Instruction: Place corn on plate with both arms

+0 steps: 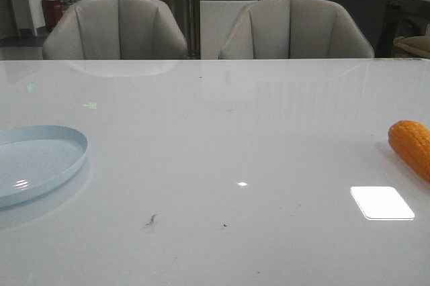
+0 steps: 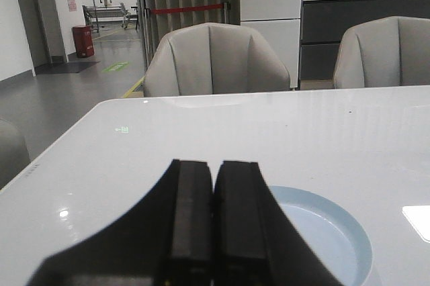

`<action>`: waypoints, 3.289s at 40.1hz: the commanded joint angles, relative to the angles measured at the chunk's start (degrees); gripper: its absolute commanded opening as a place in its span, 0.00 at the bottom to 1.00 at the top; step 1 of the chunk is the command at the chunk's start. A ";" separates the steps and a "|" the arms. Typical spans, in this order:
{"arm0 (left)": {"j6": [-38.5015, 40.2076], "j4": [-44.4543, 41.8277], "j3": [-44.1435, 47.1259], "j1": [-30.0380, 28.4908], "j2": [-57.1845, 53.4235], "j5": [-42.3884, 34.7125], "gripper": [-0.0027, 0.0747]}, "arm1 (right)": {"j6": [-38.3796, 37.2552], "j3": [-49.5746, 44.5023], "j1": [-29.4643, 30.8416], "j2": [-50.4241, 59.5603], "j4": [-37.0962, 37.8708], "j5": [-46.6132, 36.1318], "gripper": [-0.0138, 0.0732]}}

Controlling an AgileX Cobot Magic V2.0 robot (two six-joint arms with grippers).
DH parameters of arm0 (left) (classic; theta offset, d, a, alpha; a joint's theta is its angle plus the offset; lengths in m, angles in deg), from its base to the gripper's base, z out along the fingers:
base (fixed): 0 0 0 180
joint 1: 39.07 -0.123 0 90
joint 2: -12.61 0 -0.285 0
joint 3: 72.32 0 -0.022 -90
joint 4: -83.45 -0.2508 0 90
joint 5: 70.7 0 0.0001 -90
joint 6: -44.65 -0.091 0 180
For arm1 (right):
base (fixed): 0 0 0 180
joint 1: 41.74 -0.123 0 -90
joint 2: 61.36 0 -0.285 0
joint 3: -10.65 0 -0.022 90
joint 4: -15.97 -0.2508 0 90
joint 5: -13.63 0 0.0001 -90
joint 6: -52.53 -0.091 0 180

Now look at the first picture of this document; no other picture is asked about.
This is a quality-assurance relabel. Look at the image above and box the light blue round plate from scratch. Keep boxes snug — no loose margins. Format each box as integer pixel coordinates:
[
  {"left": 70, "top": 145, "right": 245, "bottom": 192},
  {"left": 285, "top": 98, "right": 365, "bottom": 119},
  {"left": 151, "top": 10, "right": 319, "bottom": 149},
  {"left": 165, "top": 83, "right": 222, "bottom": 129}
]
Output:
[{"left": 1, "top": 125, "right": 88, "bottom": 208}]

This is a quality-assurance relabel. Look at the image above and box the orange plastic corn cob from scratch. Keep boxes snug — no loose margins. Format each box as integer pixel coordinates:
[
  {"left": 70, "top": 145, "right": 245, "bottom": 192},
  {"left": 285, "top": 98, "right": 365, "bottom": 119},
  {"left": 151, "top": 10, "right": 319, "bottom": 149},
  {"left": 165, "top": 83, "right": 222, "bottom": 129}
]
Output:
[{"left": 388, "top": 120, "right": 429, "bottom": 182}]

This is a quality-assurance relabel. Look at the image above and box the right beige upholstered chair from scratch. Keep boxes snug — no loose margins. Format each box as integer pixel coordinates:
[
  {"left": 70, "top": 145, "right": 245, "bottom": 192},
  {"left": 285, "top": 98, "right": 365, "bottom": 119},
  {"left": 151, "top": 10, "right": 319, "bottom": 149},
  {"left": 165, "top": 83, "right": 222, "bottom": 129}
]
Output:
[{"left": 218, "top": 0, "right": 374, "bottom": 60}]

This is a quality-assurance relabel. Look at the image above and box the beige upholstered chair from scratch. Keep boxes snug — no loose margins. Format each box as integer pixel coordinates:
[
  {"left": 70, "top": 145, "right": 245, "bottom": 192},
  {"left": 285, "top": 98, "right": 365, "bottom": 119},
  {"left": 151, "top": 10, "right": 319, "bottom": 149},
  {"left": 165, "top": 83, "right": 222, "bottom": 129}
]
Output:
[
  {"left": 218, "top": 0, "right": 374, "bottom": 60},
  {"left": 42, "top": 0, "right": 187, "bottom": 60}
]

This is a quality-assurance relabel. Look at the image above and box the left beige upholstered chair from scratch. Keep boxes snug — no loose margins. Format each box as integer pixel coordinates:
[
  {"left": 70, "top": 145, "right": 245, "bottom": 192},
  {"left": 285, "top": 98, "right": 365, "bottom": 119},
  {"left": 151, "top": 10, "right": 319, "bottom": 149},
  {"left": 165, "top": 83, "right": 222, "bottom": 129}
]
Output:
[{"left": 42, "top": 0, "right": 187, "bottom": 60}]

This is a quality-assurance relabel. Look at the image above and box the red trash bin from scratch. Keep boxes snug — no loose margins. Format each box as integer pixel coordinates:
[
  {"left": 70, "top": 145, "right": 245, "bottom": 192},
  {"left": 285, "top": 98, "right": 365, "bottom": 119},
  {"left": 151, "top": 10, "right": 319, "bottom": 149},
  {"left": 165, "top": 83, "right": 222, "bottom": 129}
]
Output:
[{"left": 41, "top": 0, "right": 63, "bottom": 32}]

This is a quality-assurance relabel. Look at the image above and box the dark wooden side chair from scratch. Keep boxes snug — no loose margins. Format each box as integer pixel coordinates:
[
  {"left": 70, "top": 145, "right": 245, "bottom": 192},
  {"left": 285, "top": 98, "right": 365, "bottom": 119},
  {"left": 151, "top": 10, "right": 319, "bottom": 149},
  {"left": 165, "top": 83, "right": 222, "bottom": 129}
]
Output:
[{"left": 375, "top": 0, "right": 429, "bottom": 58}]

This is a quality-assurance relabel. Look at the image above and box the beige seat cushion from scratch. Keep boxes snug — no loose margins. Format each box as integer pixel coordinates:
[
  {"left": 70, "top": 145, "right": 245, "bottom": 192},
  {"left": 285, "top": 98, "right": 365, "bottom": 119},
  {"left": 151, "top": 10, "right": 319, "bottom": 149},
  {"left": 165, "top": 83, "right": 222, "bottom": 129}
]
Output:
[{"left": 393, "top": 36, "right": 429, "bottom": 58}]

